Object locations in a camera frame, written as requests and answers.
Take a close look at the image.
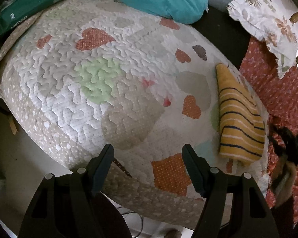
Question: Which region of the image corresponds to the yellow striped knit sweater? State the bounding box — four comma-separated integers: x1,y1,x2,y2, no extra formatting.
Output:
216,64,265,165

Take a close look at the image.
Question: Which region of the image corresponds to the white quilted heart blanket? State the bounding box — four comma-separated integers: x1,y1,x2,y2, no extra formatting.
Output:
0,0,269,228

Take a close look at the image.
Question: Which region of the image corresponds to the red dotted bedsheet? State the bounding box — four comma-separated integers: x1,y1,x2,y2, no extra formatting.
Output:
240,37,298,224

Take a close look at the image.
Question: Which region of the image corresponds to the white floral cloth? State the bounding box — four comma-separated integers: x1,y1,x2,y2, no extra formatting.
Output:
227,0,298,79

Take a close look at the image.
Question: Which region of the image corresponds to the black cable on floor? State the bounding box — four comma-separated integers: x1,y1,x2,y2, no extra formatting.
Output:
118,206,150,238

